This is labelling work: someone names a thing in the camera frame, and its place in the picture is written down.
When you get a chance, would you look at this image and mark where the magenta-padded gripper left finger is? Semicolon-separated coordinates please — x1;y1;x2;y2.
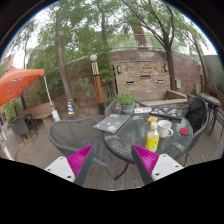
44;139;98;187

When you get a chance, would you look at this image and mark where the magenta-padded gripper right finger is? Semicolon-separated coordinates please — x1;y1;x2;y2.
130;143;184;185

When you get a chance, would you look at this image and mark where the clear bottle with yellow label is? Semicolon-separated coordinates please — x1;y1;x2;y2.
145;121;160;154

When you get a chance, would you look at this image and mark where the white ceramic mug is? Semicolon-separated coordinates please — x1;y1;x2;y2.
157;119;175;139

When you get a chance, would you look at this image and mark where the flat round red coaster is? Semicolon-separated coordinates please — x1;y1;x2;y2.
178;127;190;136

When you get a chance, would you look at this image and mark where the grey laptop with stickers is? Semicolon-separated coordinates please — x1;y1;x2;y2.
92;113;131;134

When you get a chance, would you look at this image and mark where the black laptop with stickers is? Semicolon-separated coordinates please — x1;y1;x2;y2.
148;106;185;121

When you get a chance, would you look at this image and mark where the blue yellow striped cone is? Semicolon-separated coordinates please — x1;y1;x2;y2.
67;98;76;116

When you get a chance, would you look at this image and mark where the wooden bench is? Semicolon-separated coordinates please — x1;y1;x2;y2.
21;101;56;128

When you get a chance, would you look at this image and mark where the green plant in blue pot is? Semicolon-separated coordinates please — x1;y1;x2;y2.
114;90;137;116

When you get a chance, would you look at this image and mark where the dark patio chair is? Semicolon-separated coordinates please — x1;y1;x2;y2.
8;113;38;138

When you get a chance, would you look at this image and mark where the black metal chair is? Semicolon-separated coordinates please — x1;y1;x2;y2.
209;105;224;144

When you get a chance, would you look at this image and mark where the round dark patio table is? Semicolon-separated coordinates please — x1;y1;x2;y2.
199;92;222;118

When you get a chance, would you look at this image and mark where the dark forked tree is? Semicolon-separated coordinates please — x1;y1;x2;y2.
119;0;211;93

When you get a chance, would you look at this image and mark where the leaning brown tree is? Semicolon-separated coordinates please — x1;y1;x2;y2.
33;3;88;118

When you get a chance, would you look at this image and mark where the orange patio umbrella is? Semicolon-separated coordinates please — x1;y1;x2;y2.
0;65;61;122

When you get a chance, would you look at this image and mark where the brown globe lamp post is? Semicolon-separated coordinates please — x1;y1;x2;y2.
89;54;106;116

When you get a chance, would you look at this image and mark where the slim orange lamp post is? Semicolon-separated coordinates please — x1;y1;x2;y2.
200;73;205;95

